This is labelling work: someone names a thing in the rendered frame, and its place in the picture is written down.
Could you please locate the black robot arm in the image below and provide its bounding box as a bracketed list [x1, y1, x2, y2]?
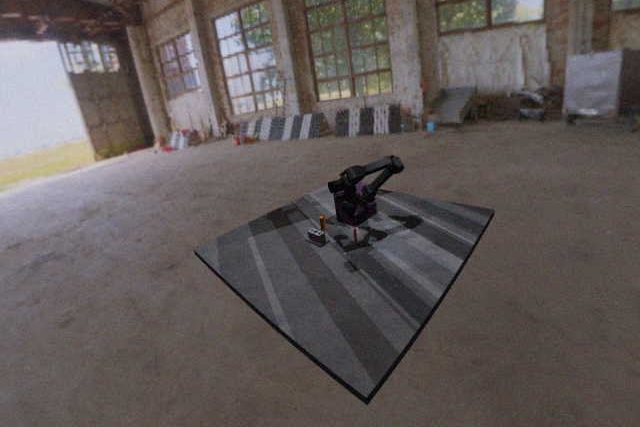
[328, 155, 404, 208]

